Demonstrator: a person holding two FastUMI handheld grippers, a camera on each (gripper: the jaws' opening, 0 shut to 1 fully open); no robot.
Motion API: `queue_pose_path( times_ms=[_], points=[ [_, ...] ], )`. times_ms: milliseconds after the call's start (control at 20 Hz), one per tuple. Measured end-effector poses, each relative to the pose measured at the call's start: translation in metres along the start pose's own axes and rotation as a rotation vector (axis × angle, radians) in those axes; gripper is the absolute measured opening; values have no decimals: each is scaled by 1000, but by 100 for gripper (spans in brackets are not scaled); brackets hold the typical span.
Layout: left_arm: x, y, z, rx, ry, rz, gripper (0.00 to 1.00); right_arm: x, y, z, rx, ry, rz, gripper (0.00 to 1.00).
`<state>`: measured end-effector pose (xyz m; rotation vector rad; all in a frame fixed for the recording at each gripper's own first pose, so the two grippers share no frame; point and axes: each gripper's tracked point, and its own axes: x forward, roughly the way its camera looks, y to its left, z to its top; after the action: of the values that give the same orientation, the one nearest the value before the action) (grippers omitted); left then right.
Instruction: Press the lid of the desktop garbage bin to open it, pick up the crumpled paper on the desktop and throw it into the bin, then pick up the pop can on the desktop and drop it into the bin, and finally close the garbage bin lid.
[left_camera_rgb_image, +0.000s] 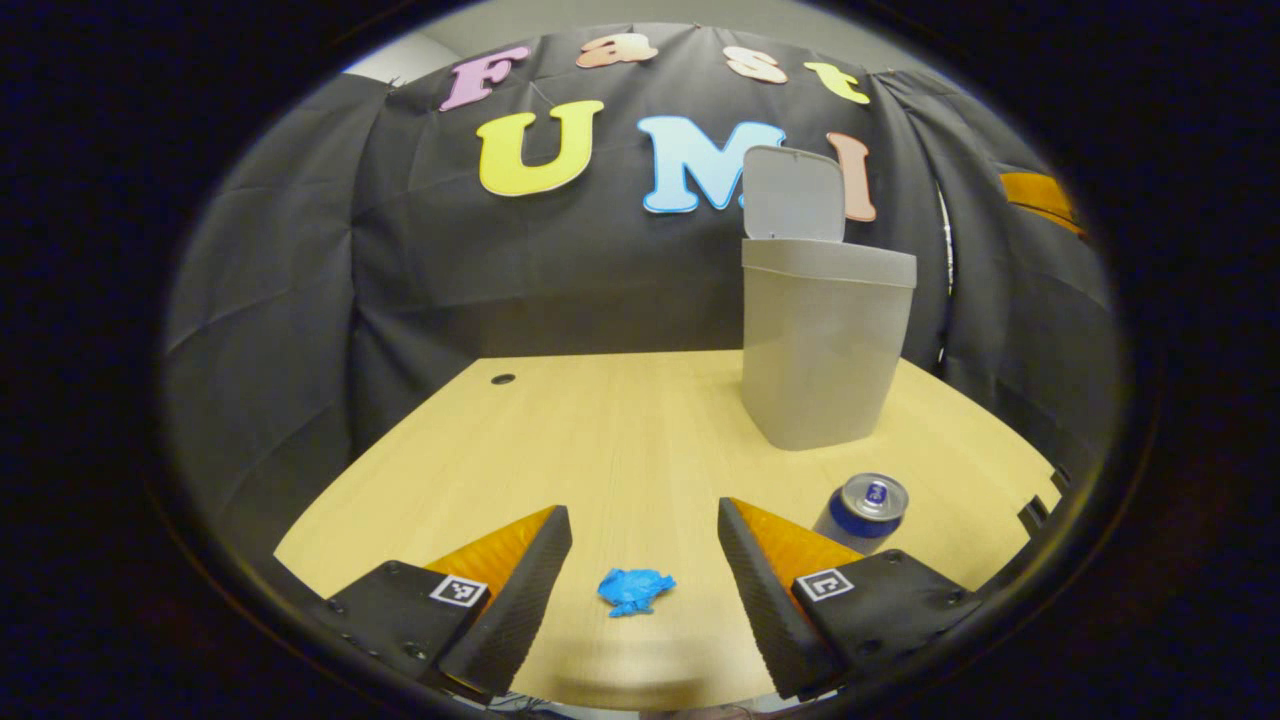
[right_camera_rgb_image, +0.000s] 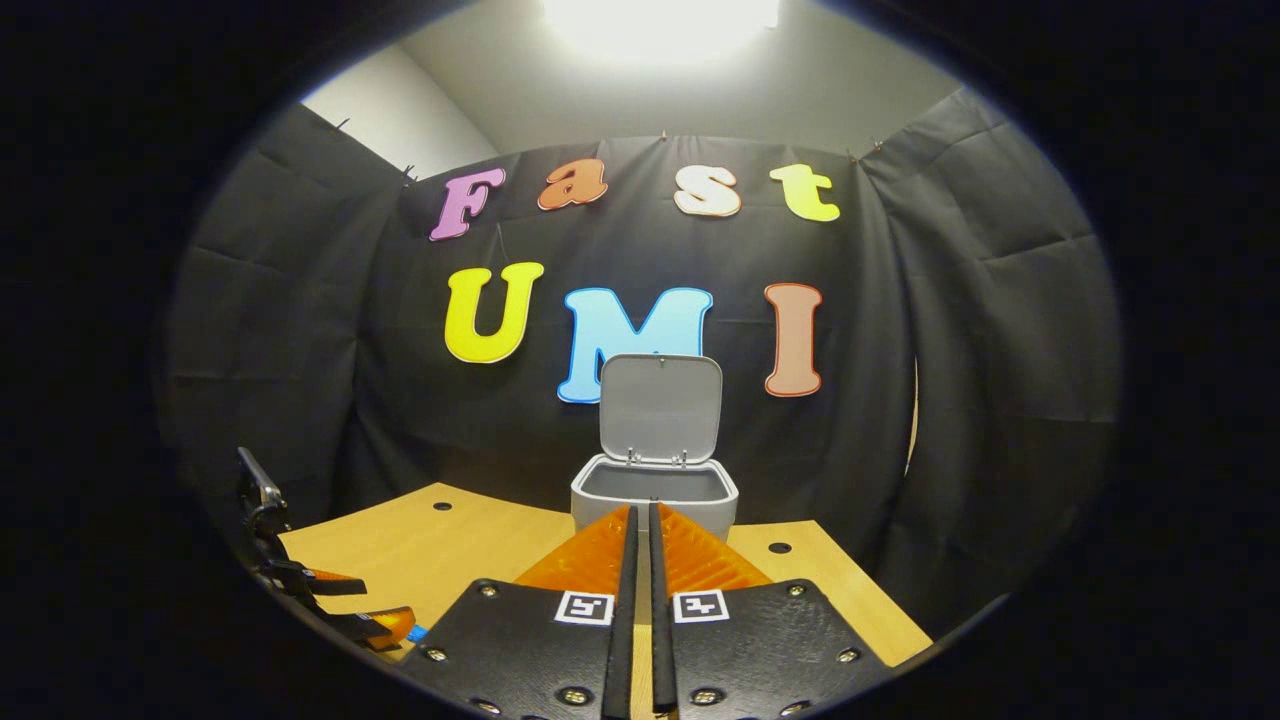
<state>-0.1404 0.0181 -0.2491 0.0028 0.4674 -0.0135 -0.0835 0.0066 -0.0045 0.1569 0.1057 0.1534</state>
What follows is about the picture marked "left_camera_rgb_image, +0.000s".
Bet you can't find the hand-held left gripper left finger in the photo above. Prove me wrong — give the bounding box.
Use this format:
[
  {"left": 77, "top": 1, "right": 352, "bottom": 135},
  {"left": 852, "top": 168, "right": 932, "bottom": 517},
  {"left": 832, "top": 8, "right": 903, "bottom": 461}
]
[{"left": 310, "top": 505, "right": 574, "bottom": 698}]

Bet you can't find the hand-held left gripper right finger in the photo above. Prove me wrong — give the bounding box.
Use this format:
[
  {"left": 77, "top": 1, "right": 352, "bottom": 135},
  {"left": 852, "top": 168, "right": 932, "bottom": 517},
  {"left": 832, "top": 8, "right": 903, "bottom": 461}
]
[{"left": 717, "top": 497, "right": 986, "bottom": 701}]

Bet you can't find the blue paper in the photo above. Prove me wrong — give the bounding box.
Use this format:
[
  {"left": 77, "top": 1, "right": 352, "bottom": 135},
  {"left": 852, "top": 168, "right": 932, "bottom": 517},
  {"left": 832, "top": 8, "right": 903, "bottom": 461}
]
[{"left": 597, "top": 568, "right": 677, "bottom": 618}]

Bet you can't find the blue pop can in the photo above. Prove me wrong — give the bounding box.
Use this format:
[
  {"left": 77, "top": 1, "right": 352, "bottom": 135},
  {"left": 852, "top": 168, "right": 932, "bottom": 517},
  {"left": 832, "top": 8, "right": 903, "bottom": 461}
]
[{"left": 812, "top": 472, "right": 910, "bottom": 556}]

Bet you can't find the white desktop garbage bin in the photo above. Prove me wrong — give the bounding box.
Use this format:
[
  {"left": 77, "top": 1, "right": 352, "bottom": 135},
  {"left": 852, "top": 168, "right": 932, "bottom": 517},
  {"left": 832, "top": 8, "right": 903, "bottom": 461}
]
[{"left": 740, "top": 145, "right": 918, "bottom": 451}]

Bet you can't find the wooden desktop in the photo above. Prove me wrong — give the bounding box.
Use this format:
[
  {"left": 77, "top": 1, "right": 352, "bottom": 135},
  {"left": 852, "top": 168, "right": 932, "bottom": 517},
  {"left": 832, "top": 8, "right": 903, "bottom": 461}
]
[{"left": 273, "top": 350, "right": 1063, "bottom": 713}]

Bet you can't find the black backdrop cloth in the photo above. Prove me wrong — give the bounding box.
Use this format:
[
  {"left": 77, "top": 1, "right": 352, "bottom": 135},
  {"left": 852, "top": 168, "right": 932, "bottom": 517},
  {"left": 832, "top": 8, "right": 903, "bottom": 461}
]
[{"left": 165, "top": 22, "right": 1126, "bottom": 561}]

